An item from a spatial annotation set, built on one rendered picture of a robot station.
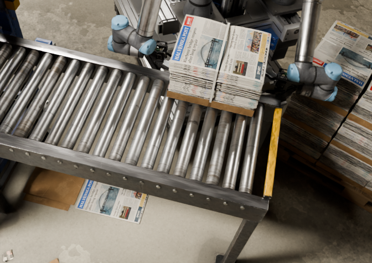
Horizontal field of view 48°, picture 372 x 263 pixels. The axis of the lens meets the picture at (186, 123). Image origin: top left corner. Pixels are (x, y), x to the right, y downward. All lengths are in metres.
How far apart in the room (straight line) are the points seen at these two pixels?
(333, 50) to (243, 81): 0.67
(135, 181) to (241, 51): 0.66
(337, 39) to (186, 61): 0.90
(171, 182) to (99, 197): 0.92
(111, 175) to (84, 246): 0.79
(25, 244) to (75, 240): 0.25
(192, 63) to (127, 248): 1.13
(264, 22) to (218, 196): 1.12
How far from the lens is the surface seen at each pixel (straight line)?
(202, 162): 1.63
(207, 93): 1.73
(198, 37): 1.73
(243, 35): 1.78
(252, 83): 1.63
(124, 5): 3.12
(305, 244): 2.49
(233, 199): 1.58
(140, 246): 2.32
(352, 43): 2.25
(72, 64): 1.94
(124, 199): 2.42
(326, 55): 2.13
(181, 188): 1.57
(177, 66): 1.63
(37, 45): 2.05
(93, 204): 2.42
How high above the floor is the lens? 2.20
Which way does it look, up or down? 54 degrees down
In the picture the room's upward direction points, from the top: 9 degrees clockwise
